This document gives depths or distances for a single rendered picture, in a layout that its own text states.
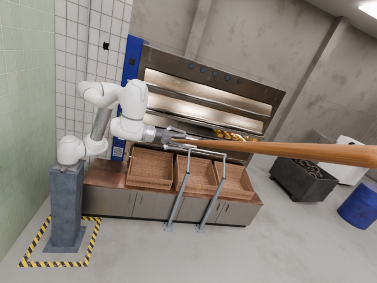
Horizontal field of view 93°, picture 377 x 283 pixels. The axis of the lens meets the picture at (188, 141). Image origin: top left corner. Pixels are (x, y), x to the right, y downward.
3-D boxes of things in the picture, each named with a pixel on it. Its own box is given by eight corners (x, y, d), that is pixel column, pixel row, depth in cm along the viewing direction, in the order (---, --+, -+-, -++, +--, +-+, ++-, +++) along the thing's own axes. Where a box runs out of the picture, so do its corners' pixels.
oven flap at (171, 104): (138, 104, 222) (142, 88, 220) (260, 133, 270) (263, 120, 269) (138, 104, 217) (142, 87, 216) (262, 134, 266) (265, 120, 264)
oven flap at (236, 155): (131, 141, 243) (134, 126, 241) (245, 161, 291) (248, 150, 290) (131, 141, 239) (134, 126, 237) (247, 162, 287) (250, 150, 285)
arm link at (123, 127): (139, 146, 89) (145, 122, 83) (106, 140, 84) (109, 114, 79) (141, 136, 98) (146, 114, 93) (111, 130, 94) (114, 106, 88)
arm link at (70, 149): (54, 156, 154) (54, 133, 145) (78, 152, 167) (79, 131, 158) (60, 167, 145) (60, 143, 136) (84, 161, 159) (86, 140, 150)
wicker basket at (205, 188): (171, 168, 273) (176, 153, 262) (205, 173, 289) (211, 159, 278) (175, 191, 231) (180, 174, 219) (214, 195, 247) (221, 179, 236)
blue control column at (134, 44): (125, 135, 441) (141, 39, 353) (132, 136, 445) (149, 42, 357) (106, 191, 272) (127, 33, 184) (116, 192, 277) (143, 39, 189)
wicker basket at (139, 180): (129, 162, 257) (132, 145, 245) (168, 168, 272) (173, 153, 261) (124, 185, 214) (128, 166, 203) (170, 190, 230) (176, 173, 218)
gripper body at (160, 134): (154, 127, 97) (171, 130, 99) (151, 142, 96) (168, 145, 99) (156, 126, 89) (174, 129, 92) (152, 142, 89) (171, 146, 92)
